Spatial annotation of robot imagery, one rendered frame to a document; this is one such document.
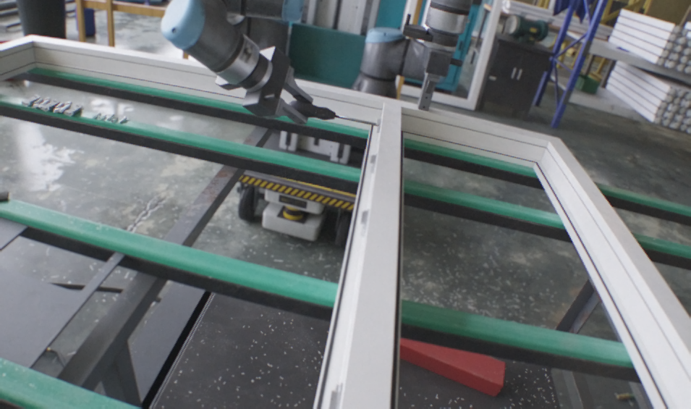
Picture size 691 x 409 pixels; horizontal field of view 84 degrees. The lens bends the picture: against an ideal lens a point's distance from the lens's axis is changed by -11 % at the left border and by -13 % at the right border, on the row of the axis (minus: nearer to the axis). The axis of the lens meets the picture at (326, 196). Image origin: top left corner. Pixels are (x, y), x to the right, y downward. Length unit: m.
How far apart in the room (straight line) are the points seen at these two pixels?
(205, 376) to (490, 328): 0.48
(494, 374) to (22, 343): 0.75
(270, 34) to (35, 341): 1.46
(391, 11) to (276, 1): 3.79
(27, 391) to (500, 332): 0.55
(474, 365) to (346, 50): 1.37
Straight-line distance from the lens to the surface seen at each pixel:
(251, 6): 0.86
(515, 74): 4.60
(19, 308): 0.60
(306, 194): 1.82
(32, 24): 5.25
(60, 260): 2.01
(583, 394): 1.00
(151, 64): 1.20
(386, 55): 1.68
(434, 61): 0.98
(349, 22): 1.93
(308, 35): 1.89
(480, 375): 0.87
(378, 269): 0.51
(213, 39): 0.77
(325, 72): 1.90
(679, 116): 5.03
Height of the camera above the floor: 1.26
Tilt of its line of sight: 32 degrees down
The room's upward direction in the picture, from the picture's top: 10 degrees clockwise
